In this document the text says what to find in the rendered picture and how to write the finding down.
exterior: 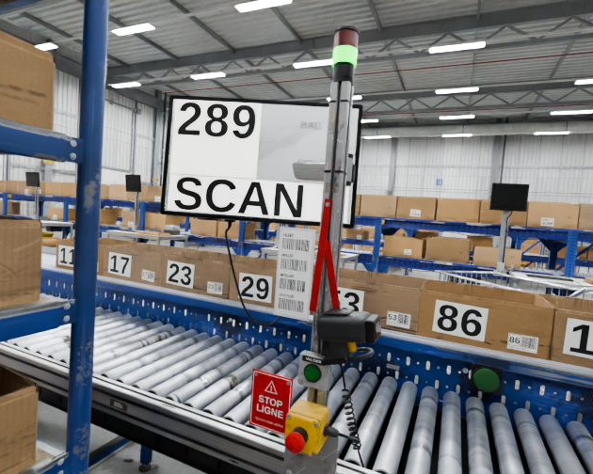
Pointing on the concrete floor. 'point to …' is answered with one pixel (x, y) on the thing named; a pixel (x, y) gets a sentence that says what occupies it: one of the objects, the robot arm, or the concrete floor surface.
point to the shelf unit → (77, 424)
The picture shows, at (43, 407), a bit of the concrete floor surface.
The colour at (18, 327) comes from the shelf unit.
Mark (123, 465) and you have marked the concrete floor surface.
